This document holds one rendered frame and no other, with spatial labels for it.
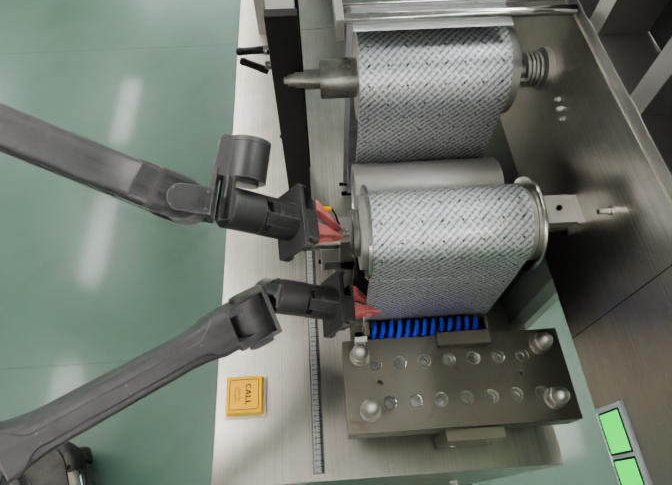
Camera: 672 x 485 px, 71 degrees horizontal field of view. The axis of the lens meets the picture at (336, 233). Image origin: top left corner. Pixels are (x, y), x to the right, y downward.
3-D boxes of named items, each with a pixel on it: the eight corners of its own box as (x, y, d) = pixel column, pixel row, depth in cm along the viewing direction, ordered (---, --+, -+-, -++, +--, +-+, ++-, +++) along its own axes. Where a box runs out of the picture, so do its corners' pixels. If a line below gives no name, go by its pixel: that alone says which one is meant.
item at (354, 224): (354, 260, 70) (350, 254, 77) (367, 259, 70) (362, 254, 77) (351, 209, 69) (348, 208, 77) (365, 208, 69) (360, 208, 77)
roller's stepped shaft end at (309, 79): (284, 81, 81) (282, 66, 78) (319, 79, 81) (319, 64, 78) (284, 94, 79) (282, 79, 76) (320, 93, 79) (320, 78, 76)
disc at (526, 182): (497, 210, 84) (526, 156, 72) (500, 210, 84) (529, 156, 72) (519, 286, 77) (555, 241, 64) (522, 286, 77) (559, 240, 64)
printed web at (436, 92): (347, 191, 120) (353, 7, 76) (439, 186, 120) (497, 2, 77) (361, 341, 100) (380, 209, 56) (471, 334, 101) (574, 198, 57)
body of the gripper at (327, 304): (332, 339, 82) (294, 335, 78) (329, 285, 87) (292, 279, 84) (352, 327, 77) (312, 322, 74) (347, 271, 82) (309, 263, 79)
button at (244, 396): (229, 380, 96) (227, 377, 94) (263, 377, 97) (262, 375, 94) (227, 416, 93) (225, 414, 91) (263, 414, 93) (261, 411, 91)
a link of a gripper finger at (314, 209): (329, 265, 76) (281, 256, 70) (324, 225, 79) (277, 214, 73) (358, 249, 72) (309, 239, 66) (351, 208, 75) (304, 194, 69)
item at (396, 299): (363, 319, 90) (369, 279, 74) (484, 312, 91) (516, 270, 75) (363, 322, 90) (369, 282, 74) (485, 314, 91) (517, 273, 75)
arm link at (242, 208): (205, 227, 64) (225, 225, 59) (213, 177, 65) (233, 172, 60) (249, 236, 68) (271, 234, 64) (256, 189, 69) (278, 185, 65)
